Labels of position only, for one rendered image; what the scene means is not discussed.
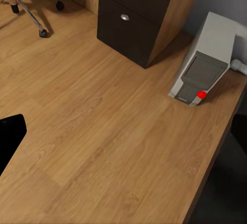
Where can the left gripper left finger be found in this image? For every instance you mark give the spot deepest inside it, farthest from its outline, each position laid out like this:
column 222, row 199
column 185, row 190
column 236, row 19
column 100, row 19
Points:
column 12, row 130

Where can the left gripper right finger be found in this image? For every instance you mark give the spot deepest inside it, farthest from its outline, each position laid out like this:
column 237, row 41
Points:
column 239, row 130

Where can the desktop computer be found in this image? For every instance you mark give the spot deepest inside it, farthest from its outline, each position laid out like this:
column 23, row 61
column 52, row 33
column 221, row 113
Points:
column 206, row 61

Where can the desk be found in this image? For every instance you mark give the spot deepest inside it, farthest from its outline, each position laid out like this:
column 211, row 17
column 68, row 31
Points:
column 222, row 194

